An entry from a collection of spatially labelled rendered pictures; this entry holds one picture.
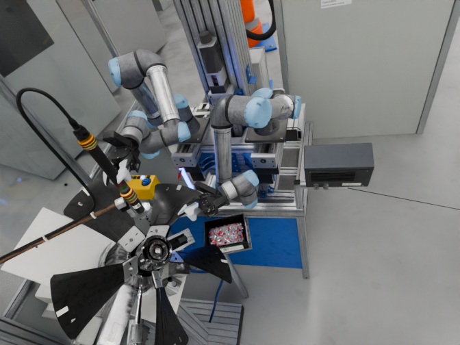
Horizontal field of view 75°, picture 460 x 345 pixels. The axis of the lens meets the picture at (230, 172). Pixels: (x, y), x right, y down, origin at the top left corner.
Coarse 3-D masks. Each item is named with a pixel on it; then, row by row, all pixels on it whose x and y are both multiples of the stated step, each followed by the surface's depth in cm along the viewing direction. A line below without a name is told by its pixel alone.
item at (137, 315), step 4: (140, 280) 116; (140, 284) 115; (140, 288) 114; (140, 292) 113; (140, 296) 112; (140, 300) 112; (140, 304) 111; (136, 308) 110; (140, 308) 111; (136, 312) 109; (140, 312) 110; (136, 316) 109; (140, 316) 109; (136, 320) 108; (140, 320) 109; (136, 344) 105
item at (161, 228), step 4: (152, 228) 123; (156, 228) 122; (160, 228) 121; (164, 228) 121; (168, 228) 120; (148, 232) 122; (152, 232) 121; (160, 232) 120; (164, 232) 119; (148, 236) 120; (164, 236) 117
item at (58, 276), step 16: (80, 272) 93; (96, 272) 96; (112, 272) 101; (64, 288) 90; (80, 288) 93; (96, 288) 97; (112, 288) 103; (64, 304) 90; (80, 304) 94; (96, 304) 99; (64, 320) 90; (80, 320) 95
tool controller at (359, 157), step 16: (336, 144) 121; (352, 144) 119; (368, 144) 117; (304, 160) 122; (320, 160) 120; (336, 160) 118; (352, 160) 116; (368, 160) 114; (320, 176) 123; (336, 176) 122; (352, 176) 120; (368, 176) 120
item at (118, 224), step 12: (96, 180) 113; (84, 192) 111; (96, 192) 112; (108, 192) 113; (72, 204) 110; (108, 204) 112; (72, 216) 110; (108, 216) 112; (120, 216) 112; (96, 228) 112; (108, 228) 112; (120, 228) 112
